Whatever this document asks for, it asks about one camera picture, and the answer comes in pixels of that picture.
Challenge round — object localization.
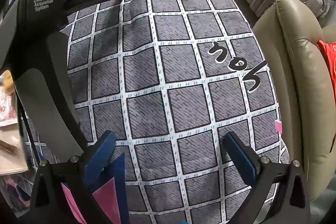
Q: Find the grey checkered printed blanket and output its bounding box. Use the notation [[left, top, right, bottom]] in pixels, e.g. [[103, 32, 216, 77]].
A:
[[20, 0, 289, 224]]

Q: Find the beige snack packet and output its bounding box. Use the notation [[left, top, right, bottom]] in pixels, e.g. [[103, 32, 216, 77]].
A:
[[0, 122, 30, 175]]

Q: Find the beige leather sofa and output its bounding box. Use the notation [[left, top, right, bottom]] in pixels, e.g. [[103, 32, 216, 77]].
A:
[[194, 0, 336, 203]]

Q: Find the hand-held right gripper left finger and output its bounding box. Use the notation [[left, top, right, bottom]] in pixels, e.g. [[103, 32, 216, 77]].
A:
[[28, 130, 126, 224]]

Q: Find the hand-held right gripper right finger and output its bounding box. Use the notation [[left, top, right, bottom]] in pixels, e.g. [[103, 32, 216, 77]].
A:
[[222, 132, 307, 224]]

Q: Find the white pink snack packet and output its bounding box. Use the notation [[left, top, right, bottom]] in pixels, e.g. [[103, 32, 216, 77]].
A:
[[0, 69, 19, 125]]

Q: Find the red cloth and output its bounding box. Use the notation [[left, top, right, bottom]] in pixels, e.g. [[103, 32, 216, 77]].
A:
[[316, 40, 336, 109]]

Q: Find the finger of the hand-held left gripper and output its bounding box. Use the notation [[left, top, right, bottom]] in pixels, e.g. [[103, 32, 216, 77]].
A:
[[63, 0, 125, 13]]

